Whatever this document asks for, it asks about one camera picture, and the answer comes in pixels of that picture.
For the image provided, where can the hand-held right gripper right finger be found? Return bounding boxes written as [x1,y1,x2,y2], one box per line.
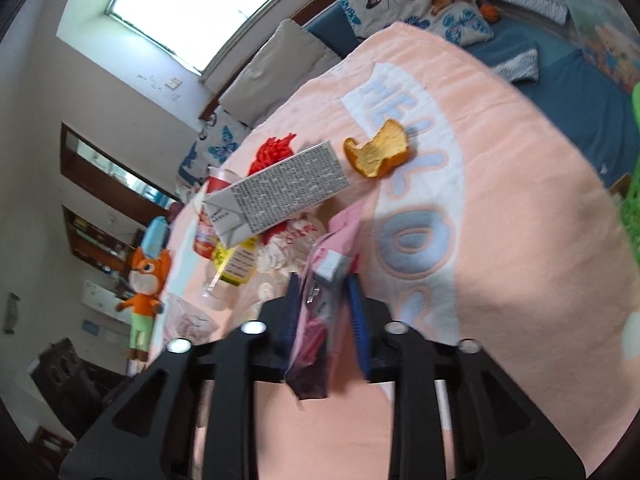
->
[346,274,587,480]

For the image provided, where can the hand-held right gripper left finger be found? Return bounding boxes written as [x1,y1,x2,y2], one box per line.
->
[59,272,303,480]

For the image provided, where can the pink snack wrapper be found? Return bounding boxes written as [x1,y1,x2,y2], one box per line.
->
[284,205,372,401]

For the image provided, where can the red printed plastic cup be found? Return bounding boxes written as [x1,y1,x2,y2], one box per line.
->
[194,165,241,261]

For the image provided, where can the red mesh net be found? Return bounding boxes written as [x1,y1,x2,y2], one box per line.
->
[247,132,299,176]

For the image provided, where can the green plastic basket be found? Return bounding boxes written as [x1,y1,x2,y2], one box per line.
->
[617,85,640,246]

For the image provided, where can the clear bottle with yellow label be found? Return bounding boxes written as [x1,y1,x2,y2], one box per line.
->
[200,237,281,311]

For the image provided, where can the crumpled red white wrapper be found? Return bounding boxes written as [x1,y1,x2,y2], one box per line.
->
[257,212,328,281]

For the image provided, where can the clear plastic bag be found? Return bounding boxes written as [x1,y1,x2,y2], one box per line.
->
[162,292,221,356]

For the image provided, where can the grey drink carton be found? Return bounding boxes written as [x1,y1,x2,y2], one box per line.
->
[201,141,351,250]

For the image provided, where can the orange fox plush toy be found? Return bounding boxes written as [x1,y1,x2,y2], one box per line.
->
[116,247,173,361]

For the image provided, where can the orange peel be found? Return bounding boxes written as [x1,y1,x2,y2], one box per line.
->
[343,119,412,180]

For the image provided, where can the pink printed blanket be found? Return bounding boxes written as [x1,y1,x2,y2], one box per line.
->
[127,21,633,480]

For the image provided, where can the small butterfly print pillow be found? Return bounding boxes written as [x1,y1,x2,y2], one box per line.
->
[177,107,253,186]

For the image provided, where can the dark cabinet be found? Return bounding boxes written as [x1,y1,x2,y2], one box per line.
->
[30,337,131,441]

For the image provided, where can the beige cushion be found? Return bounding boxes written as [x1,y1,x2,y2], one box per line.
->
[219,19,342,128]

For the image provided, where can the blue sofa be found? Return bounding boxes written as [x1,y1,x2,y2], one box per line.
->
[305,0,640,191]

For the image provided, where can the large butterfly print pillow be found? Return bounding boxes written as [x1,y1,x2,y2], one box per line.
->
[336,0,496,48]

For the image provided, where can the window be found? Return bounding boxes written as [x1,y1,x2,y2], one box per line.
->
[56,0,416,83]

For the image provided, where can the bear print plastic bag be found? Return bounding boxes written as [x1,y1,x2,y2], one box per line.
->
[570,0,640,96]

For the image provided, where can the wooden wall cabinet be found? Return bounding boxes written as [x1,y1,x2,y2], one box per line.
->
[60,122,181,281]

